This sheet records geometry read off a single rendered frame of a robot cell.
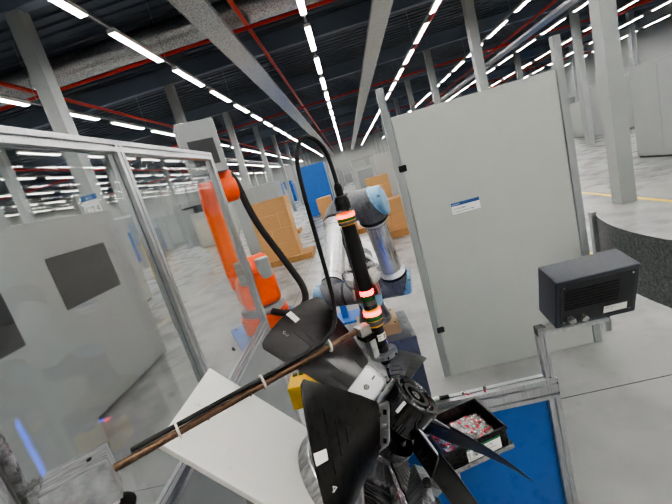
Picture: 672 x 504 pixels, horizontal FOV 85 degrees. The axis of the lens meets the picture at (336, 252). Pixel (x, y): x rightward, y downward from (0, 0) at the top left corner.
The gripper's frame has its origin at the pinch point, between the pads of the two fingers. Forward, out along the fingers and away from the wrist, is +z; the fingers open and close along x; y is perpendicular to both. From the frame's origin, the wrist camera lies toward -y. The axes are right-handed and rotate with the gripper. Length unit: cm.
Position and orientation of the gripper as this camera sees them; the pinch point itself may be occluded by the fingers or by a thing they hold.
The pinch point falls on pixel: (362, 281)
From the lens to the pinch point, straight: 84.2
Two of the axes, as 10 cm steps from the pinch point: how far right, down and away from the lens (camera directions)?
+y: 2.7, 9.4, 1.9
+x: -9.6, 2.6, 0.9
